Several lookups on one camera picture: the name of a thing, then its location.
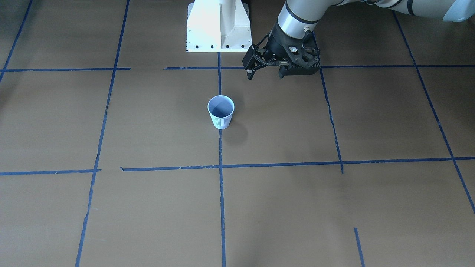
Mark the blue ribbed cup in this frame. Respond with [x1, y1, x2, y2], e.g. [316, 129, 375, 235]
[207, 96, 235, 130]

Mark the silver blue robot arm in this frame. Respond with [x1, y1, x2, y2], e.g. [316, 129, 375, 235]
[242, 0, 474, 80]

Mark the white pedestal column base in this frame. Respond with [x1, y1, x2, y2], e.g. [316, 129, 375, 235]
[186, 0, 252, 53]

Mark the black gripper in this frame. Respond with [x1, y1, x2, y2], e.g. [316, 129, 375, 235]
[242, 26, 297, 80]

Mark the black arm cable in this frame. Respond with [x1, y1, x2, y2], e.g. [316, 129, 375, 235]
[252, 33, 290, 71]

